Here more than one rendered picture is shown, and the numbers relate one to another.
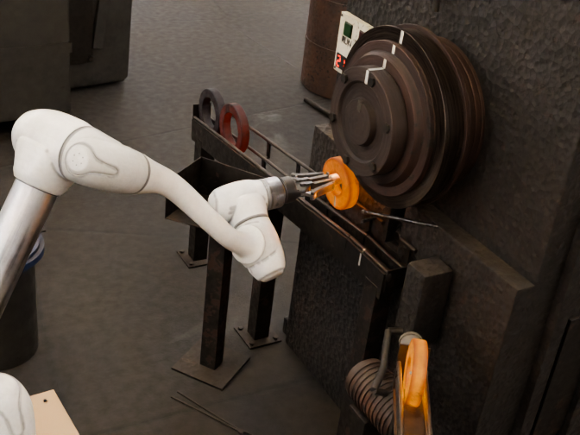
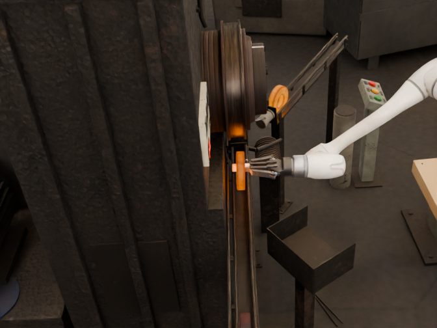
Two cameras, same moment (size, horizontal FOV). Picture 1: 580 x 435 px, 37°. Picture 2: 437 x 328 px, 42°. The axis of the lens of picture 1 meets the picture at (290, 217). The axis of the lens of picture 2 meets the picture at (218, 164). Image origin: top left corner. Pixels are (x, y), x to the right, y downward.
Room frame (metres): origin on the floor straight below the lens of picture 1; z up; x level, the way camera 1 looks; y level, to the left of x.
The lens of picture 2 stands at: (3.78, 0.86, 2.27)
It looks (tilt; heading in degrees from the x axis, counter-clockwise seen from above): 38 degrees down; 216
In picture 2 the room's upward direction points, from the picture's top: 6 degrees counter-clockwise
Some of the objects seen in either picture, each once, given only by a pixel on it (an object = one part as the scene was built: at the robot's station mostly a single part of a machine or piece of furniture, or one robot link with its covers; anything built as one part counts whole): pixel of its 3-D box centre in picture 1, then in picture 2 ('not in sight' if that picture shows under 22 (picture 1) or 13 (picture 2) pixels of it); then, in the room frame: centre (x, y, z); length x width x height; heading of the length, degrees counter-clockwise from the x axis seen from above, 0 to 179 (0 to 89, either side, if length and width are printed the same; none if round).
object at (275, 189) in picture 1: (270, 192); (298, 166); (2.16, 0.06, 0.82); 0.09 x 0.06 x 0.09; 33
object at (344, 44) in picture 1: (362, 55); (205, 123); (2.46, -0.15, 1.15); 0.26 x 0.02 x 0.18; 33
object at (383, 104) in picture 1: (365, 121); (259, 79); (2.06, -0.16, 1.11); 0.28 x 0.06 x 0.28; 33
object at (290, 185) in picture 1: (293, 188); (279, 166); (2.20, 0.00, 0.83); 0.09 x 0.08 x 0.07; 123
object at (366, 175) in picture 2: not in sight; (370, 135); (1.15, 0.01, 0.31); 0.24 x 0.16 x 0.62; 33
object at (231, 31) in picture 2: (397, 116); (235, 80); (2.12, -0.24, 1.11); 0.47 x 0.06 x 0.47; 33
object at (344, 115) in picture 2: not in sight; (342, 148); (1.27, -0.10, 0.26); 0.12 x 0.12 x 0.52
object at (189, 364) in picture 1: (212, 276); (308, 297); (2.39, 0.23, 0.36); 0.26 x 0.20 x 0.72; 68
